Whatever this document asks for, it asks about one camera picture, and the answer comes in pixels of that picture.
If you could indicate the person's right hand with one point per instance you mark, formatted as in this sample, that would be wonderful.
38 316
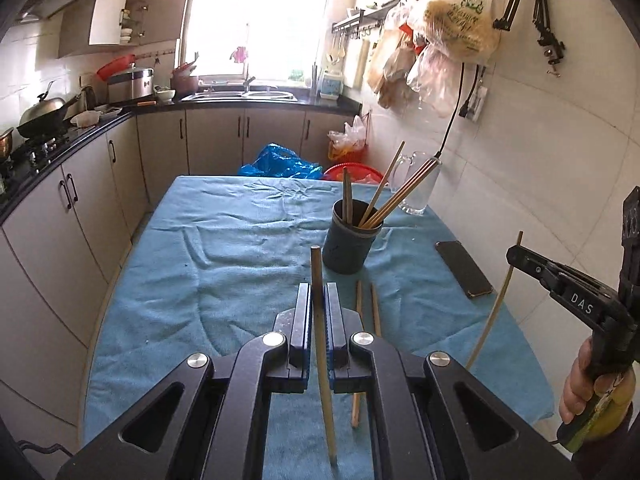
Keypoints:
575 390

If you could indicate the white power strip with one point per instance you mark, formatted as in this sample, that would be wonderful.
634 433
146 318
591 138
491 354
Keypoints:
477 102

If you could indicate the tan plastic bag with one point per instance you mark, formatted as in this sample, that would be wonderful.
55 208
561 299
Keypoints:
387 60

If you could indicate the white plastic container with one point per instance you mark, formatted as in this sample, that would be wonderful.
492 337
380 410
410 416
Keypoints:
331 84

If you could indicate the pinkish white plastic bag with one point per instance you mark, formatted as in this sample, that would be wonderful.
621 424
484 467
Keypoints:
432 75

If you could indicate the steel sink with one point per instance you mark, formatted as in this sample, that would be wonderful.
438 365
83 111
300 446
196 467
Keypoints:
235 95

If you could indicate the gas stove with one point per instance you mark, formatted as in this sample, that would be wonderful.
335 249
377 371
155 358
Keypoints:
40 149

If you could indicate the dark green chopstick holder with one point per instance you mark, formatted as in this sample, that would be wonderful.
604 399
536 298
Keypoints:
347 250

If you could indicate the white and red plastic bag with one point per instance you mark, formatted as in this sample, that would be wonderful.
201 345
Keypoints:
347 137

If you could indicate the wok with silver lid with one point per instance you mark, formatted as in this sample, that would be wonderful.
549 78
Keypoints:
42 115

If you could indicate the white dish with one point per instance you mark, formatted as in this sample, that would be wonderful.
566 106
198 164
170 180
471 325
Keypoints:
85 119

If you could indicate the white bowl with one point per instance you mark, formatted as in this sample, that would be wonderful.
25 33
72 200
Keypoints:
164 94

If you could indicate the blue plastic bag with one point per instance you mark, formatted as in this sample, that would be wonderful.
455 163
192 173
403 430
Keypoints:
275 160

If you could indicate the clear glass mug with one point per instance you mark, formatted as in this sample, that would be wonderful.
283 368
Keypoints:
420 200

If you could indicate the silver rice cooker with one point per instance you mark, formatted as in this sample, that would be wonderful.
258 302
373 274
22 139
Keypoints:
130 85

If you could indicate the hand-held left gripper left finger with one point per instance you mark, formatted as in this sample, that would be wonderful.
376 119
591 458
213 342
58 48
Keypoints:
300 330

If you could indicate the large yellowish plastic bag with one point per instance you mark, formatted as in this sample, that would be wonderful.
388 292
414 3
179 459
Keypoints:
460 20

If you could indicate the red plastic basket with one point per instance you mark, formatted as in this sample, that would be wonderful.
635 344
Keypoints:
115 64

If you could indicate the black smartphone in clear case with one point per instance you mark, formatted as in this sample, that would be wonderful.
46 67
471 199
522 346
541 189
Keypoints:
462 267

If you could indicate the kitchen window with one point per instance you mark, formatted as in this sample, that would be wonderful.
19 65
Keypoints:
255 20

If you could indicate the red plastic basin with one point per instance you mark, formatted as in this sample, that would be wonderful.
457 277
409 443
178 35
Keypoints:
350 170

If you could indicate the pink ornament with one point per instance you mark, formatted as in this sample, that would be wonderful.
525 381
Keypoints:
240 54

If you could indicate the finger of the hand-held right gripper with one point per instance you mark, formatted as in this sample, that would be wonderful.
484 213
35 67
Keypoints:
550 272

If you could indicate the open wall cabinet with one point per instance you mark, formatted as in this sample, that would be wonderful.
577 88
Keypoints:
107 25

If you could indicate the blue towel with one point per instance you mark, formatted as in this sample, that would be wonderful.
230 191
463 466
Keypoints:
225 270

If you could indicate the black kitchen countertop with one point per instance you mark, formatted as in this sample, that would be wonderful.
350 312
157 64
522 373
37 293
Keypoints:
320 101

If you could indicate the beige lower kitchen cabinets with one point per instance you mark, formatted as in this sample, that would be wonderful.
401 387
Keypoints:
60 260

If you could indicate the metal faucet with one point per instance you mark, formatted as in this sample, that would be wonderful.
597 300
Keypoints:
246 80

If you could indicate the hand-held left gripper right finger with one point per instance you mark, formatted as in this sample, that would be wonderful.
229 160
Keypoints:
334 330

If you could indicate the stacked white dishes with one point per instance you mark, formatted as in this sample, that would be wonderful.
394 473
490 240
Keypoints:
126 32

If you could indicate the brown clay pot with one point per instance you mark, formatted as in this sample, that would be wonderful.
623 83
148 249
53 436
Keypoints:
182 82

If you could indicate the metal wall utensil rack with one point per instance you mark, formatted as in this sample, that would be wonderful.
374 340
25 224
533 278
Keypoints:
357 22

